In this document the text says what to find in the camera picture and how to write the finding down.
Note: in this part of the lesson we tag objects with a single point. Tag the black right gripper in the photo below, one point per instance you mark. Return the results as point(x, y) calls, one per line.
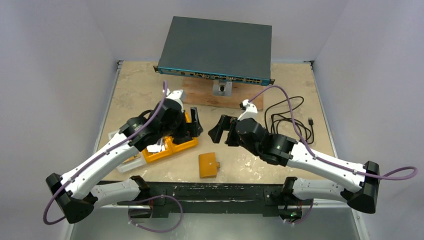
point(230, 131)

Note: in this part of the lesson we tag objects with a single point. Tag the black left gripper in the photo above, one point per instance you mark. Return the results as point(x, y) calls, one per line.
point(182, 132)

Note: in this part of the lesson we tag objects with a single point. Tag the tan leather card holder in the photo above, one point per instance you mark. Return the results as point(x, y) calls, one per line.
point(208, 165)

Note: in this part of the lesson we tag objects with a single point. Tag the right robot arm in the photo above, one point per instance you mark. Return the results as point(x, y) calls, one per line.
point(341, 180)

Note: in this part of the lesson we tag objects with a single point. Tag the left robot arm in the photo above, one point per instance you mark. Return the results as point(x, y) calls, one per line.
point(73, 197)

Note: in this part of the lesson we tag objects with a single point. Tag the yellow bin with black cards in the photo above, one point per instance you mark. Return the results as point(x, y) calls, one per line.
point(181, 145)

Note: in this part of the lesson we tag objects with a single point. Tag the yellow bin with silver cards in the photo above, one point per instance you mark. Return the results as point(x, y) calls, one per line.
point(152, 157)

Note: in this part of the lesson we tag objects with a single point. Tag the silver VIP card stack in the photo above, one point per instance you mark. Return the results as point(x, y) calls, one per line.
point(159, 146)

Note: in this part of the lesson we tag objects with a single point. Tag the wooden board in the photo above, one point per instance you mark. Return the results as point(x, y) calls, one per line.
point(202, 92)

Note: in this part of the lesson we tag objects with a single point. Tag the white plastic tray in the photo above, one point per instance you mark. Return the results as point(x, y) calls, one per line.
point(129, 158)

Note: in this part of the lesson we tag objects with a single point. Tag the metal switch stand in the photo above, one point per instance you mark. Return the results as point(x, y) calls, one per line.
point(222, 88)

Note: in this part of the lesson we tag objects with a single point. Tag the blue network switch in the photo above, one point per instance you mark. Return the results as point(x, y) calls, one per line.
point(218, 50)

